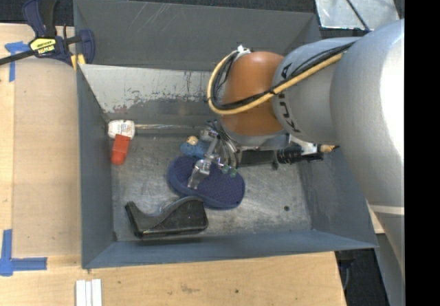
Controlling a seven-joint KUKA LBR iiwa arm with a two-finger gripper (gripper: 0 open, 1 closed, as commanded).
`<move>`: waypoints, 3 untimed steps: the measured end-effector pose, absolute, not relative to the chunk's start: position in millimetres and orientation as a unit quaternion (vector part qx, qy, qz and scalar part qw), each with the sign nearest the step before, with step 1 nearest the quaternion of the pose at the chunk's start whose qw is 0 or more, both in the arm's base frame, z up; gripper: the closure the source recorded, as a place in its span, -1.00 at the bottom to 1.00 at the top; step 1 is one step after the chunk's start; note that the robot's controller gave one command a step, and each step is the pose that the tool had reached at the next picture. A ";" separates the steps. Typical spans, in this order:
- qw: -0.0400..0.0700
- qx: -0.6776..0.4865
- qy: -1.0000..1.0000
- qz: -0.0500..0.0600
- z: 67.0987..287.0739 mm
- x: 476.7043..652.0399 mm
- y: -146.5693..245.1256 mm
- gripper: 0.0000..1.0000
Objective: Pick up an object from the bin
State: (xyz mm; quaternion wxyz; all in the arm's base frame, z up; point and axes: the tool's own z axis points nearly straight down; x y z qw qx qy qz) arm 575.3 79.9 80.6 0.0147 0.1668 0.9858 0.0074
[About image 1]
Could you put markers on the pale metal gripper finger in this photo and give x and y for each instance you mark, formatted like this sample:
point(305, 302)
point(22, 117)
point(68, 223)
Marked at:
point(205, 167)
point(194, 178)

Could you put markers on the blue toy figure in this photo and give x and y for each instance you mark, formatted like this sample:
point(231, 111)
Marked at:
point(194, 150)

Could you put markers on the dark blue knitted cloth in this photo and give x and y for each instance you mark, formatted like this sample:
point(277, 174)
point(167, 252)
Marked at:
point(220, 191)

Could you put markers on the black curved plastic block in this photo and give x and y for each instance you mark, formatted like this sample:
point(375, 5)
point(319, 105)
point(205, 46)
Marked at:
point(182, 218)

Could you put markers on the grey metal bin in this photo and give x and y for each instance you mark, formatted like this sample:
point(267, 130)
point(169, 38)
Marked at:
point(261, 201)

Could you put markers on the white bottle with red cap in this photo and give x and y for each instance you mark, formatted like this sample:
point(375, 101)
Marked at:
point(120, 150)

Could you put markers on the pale wood flat board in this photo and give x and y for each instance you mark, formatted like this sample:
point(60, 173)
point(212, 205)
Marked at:
point(44, 160)

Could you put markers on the black cylinder on white bracket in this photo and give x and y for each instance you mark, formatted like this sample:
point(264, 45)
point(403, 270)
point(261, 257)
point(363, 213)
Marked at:
point(289, 155)

